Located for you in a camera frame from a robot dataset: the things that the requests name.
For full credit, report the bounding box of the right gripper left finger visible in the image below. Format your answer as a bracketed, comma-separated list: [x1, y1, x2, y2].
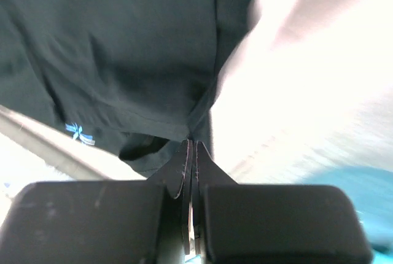
[147, 140, 193, 255]

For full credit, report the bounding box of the aluminium frame rail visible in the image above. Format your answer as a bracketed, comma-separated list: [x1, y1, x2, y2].
[0, 104, 117, 182]

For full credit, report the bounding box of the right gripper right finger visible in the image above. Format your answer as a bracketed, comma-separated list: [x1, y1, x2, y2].
[192, 141, 237, 255]

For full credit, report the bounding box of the black t shirt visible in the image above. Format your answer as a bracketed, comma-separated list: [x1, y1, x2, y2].
[1, 0, 252, 177]

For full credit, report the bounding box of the crumpled light blue t shirt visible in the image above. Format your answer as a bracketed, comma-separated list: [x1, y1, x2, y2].
[295, 166, 392, 263]

